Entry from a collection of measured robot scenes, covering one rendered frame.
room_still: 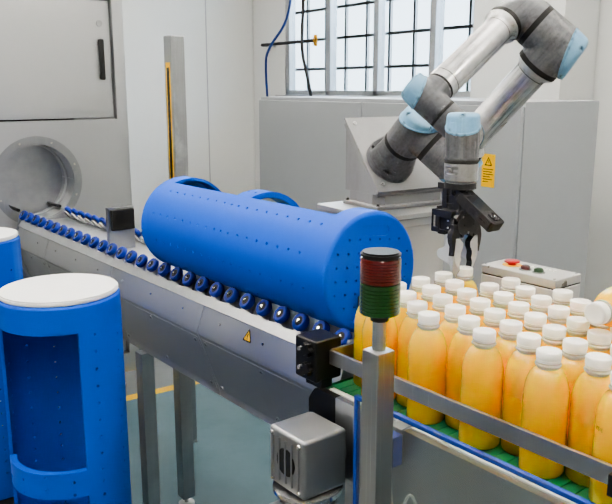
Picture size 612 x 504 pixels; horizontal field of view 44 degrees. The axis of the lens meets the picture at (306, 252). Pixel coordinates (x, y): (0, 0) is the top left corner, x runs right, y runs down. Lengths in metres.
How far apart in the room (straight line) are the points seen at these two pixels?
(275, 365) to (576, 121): 2.15
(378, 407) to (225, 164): 6.29
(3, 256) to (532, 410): 1.82
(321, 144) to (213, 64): 3.10
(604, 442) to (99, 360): 1.14
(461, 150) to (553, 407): 0.66
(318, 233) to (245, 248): 0.25
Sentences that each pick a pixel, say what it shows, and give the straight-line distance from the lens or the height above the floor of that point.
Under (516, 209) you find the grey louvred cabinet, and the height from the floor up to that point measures 0.99.
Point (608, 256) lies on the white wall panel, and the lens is 4.65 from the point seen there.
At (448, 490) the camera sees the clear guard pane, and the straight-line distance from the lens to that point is 1.32.
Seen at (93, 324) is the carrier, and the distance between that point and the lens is 1.81.
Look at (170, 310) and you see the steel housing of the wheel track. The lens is 2.28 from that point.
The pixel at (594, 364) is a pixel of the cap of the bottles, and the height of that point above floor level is 1.10.
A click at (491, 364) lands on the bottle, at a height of 1.05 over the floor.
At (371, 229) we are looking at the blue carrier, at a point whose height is 1.19.
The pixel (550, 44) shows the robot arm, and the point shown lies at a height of 1.61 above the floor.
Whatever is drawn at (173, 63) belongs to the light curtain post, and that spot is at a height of 1.59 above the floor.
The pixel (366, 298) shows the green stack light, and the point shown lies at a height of 1.19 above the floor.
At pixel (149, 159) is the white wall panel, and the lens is 7.07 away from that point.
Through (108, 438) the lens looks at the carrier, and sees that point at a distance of 1.93.
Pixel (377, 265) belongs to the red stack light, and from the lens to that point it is 1.14.
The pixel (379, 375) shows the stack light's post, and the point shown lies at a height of 1.06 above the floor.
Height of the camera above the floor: 1.51
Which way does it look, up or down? 12 degrees down
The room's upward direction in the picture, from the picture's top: straight up
